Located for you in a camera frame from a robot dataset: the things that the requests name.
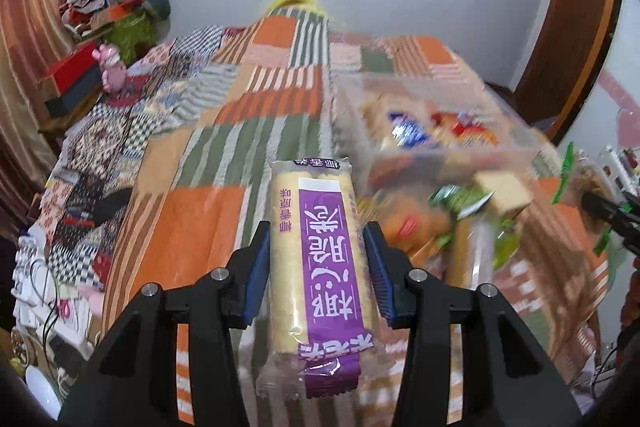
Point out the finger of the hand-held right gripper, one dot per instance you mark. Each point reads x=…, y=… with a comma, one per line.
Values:
x=612, y=214

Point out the clear long roll packet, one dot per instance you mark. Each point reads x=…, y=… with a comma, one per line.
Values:
x=470, y=257

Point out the striped curtain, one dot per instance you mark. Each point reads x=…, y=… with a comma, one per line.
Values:
x=30, y=57

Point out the pink plush toy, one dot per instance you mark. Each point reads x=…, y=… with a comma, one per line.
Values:
x=112, y=68

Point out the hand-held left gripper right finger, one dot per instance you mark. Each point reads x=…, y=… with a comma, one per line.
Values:
x=381, y=279

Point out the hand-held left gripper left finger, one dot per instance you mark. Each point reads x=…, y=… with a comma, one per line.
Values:
x=256, y=279

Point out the white appliance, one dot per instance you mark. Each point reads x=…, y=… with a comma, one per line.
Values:
x=622, y=169

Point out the red snack packet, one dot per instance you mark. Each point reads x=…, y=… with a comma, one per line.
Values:
x=462, y=124

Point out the dark blue box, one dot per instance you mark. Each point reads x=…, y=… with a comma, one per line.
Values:
x=72, y=99

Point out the red box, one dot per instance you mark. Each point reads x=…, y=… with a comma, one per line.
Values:
x=70, y=71

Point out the orange snack packet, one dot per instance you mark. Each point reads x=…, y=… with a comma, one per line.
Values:
x=412, y=223

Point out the blue snack packet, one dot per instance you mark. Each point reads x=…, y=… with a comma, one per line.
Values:
x=407, y=131

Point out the green edged clear snack packet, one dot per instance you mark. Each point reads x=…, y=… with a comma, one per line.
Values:
x=567, y=167

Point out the brown square cracker packet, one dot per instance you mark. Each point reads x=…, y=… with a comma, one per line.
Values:
x=502, y=193

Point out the patchwork blanket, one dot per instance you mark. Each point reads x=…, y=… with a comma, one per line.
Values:
x=210, y=147

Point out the white round dish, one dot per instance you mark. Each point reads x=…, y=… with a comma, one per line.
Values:
x=41, y=389

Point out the purple label rice roll packet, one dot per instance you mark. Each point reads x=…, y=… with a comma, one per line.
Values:
x=320, y=267

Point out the pile of bags and clothes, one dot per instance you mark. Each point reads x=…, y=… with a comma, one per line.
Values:
x=122, y=2

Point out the clear plastic container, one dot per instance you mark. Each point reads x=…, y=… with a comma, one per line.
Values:
x=440, y=157

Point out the wooden door frame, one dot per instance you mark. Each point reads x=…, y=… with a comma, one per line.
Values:
x=575, y=37

